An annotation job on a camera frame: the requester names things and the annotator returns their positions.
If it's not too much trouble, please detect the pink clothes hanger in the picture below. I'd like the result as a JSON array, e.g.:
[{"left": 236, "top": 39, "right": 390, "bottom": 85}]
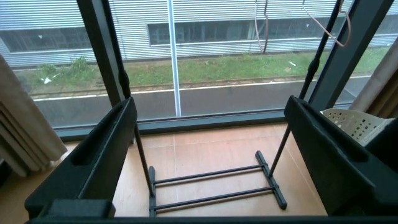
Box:
[
  {"left": 254, "top": 0, "right": 269, "bottom": 54},
  {"left": 302, "top": 0, "right": 352, "bottom": 48}
]

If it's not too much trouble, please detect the black clothes rack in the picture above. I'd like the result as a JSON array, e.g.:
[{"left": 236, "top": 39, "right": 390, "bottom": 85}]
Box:
[{"left": 101, "top": 0, "right": 345, "bottom": 218}]

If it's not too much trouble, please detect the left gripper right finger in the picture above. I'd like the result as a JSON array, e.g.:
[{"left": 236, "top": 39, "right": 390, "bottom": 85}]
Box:
[{"left": 284, "top": 95, "right": 398, "bottom": 217}]

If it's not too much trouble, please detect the black garment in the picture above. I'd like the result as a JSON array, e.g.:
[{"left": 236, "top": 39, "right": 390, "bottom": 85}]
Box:
[{"left": 362, "top": 117, "right": 398, "bottom": 174}]

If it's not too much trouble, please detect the beige curtain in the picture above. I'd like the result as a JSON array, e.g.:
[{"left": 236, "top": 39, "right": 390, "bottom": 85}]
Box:
[{"left": 0, "top": 54, "right": 68, "bottom": 178}]

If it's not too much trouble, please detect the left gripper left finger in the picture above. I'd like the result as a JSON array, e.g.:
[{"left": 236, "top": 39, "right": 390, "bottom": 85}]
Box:
[{"left": 24, "top": 96, "right": 138, "bottom": 218}]

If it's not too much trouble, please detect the white laundry basket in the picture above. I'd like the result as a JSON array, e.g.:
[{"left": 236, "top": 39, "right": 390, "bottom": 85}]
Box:
[{"left": 322, "top": 108, "right": 396, "bottom": 147}]

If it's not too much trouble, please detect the window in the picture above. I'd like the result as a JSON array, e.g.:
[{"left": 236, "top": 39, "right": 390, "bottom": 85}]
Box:
[{"left": 0, "top": 0, "right": 398, "bottom": 141}]

